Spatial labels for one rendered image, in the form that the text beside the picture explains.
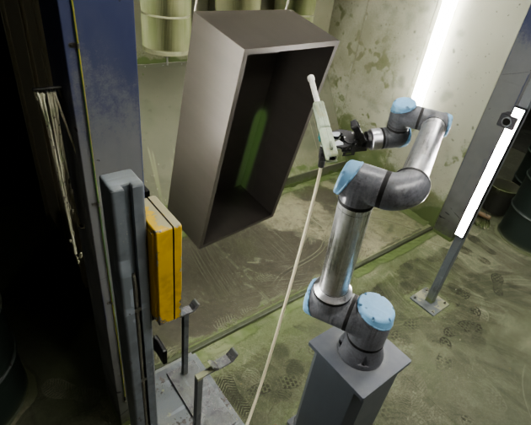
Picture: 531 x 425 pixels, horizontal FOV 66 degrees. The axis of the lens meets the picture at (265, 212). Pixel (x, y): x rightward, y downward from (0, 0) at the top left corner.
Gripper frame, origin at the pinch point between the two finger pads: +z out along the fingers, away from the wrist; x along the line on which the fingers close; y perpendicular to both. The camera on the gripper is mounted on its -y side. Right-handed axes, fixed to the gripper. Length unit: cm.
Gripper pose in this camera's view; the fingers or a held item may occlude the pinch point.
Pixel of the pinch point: (323, 140)
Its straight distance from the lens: 174.8
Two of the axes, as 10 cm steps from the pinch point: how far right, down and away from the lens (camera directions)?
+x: -1.3, -8.4, 5.2
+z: -9.9, 1.0, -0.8
